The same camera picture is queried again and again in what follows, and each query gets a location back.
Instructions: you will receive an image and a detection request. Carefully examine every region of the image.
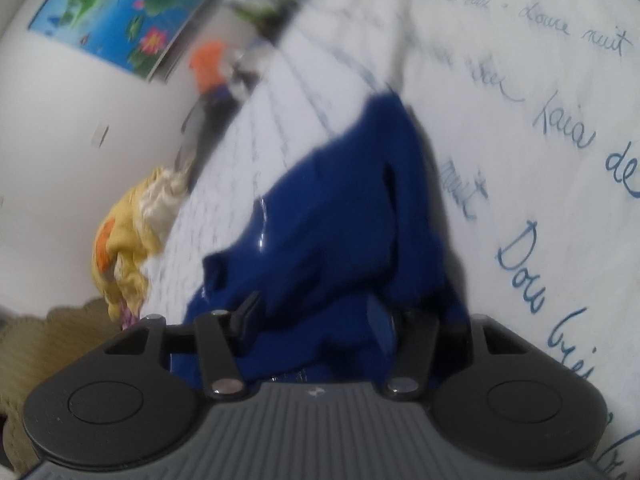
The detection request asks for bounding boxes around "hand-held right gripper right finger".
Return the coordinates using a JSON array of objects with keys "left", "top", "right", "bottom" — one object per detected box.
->
[{"left": 365, "top": 294, "right": 532, "bottom": 403}]

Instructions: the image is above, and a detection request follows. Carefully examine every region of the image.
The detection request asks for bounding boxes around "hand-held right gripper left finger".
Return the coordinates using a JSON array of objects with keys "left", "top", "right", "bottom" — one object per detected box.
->
[{"left": 105, "top": 290, "right": 263, "bottom": 402}]

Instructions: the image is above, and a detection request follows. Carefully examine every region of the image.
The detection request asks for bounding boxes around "blue garment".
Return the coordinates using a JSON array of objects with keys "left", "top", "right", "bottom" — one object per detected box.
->
[{"left": 170, "top": 87, "right": 471, "bottom": 386}]

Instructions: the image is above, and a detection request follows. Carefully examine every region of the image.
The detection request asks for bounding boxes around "yellow crumpled blanket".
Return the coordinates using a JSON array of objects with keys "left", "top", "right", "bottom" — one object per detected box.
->
[{"left": 91, "top": 166, "right": 194, "bottom": 322}]

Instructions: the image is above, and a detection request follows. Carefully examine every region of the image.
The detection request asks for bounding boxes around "black bag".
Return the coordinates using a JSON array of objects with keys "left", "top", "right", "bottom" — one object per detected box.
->
[{"left": 172, "top": 85, "right": 241, "bottom": 171}]

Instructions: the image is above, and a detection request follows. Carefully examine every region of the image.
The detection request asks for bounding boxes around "beige woven cushion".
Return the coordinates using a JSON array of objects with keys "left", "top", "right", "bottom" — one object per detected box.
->
[{"left": 0, "top": 296, "right": 128, "bottom": 480}]

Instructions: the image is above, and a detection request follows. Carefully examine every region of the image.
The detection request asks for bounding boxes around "white script-printed bedsheet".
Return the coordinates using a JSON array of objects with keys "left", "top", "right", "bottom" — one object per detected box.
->
[{"left": 140, "top": 0, "right": 640, "bottom": 480}]

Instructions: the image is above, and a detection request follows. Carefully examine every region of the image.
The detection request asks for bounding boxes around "clear plastic bag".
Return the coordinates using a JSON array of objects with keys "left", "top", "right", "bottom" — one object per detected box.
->
[{"left": 231, "top": 46, "right": 268, "bottom": 92}]

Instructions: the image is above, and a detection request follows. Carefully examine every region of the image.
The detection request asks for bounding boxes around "orange cloth item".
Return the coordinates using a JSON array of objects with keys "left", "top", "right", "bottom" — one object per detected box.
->
[{"left": 189, "top": 42, "right": 227, "bottom": 93}]

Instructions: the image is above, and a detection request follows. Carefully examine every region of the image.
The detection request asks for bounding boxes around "lotus flower wall poster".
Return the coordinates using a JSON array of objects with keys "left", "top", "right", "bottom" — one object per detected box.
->
[{"left": 27, "top": 0, "right": 236, "bottom": 81}]

